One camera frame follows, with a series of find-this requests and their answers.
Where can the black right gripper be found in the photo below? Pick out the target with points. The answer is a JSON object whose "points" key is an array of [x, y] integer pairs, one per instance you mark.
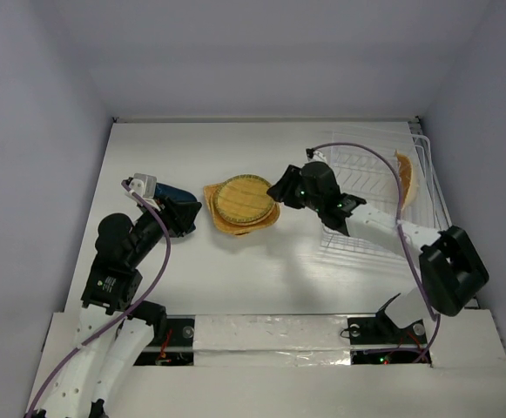
{"points": [[291, 187]]}

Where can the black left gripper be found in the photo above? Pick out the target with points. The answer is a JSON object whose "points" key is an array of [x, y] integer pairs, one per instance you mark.
{"points": [[178, 214]]}

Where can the dark blue plate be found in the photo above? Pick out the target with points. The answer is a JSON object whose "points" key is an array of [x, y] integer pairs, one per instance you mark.
{"points": [[178, 209]]}

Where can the round bamboo green-rimmed plate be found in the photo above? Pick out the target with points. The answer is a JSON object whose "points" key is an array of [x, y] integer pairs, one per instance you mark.
{"points": [[246, 183]]}

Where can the rounded square woven plate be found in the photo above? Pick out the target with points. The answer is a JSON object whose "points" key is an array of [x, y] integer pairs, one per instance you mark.
{"points": [[269, 220]]}

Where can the round orange woven plate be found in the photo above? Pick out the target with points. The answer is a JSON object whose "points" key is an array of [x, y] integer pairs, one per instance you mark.
{"points": [[242, 208]]}

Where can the small orange woven plate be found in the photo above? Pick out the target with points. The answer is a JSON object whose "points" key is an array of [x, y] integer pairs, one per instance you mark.
{"points": [[408, 178]]}

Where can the triangular woven orange plate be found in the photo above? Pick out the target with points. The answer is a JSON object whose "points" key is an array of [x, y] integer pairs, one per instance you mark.
{"points": [[221, 224]]}

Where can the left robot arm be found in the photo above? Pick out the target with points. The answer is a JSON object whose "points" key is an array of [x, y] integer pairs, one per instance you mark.
{"points": [[115, 324]]}

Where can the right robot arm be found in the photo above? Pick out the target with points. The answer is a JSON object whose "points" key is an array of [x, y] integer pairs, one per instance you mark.
{"points": [[449, 270]]}

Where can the foil covered front bar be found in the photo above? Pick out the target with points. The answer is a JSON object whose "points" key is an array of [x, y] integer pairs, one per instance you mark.
{"points": [[270, 341]]}

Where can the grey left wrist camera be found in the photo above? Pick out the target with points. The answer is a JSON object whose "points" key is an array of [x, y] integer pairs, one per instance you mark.
{"points": [[141, 187]]}

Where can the clear wire dish rack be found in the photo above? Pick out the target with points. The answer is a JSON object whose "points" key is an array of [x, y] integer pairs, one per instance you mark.
{"points": [[363, 174]]}

